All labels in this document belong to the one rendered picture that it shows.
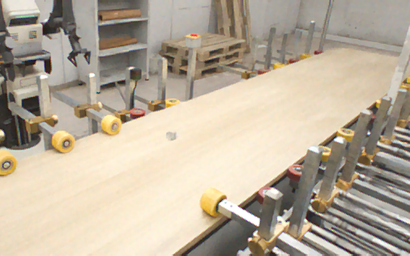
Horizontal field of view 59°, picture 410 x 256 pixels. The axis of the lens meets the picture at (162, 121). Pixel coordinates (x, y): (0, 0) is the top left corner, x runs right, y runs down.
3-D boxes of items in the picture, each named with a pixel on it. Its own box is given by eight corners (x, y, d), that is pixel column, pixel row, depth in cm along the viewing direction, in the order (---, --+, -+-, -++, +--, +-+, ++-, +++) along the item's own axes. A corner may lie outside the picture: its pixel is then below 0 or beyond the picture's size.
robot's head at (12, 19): (-5, 12, 224) (-1, -5, 213) (27, 10, 238) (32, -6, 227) (5, 31, 222) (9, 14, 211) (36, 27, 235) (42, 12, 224)
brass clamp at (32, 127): (25, 130, 161) (24, 119, 159) (53, 121, 170) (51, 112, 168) (32, 134, 157) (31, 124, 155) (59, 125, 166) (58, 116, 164)
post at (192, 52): (182, 113, 241) (187, 47, 221) (187, 111, 244) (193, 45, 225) (188, 115, 238) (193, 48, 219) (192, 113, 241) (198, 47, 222)
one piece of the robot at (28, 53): (4, 78, 234) (-1, 45, 225) (43, 70, 252) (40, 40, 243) (15, 84, 224) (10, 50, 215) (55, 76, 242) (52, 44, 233)
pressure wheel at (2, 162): (-6, 147, 131) (14, 151, 137) (-15, 167, 131) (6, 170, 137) (1, 154, 127) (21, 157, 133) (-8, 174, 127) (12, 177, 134)
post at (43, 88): (46, 168, 175) (36, 74, 155) (53, 166, 177) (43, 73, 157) (50, 171, 173) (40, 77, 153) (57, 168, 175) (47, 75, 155)
